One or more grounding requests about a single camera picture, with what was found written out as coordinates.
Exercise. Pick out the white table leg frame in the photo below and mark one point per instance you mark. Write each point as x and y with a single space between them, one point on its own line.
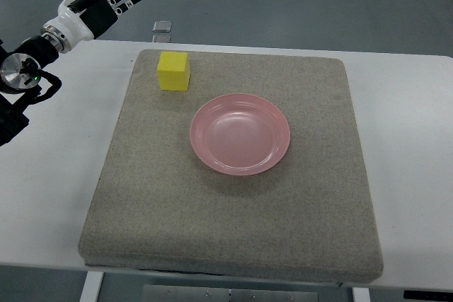
92 287

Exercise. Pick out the grey metal base plate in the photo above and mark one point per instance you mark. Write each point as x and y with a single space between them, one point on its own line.
158 293

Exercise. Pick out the grey floor outlet box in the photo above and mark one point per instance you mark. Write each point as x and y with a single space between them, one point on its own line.
161 27

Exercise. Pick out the pink plate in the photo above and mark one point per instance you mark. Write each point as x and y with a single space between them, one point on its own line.
239 134

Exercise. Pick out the beige fabric cushion mat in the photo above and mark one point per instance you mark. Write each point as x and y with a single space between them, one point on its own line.
309 218

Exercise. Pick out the yellow block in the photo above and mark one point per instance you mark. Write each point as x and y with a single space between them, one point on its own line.
173 71

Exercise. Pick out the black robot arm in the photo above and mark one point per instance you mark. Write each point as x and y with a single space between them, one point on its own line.
23 74

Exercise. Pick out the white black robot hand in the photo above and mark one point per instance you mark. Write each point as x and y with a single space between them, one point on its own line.
83 20

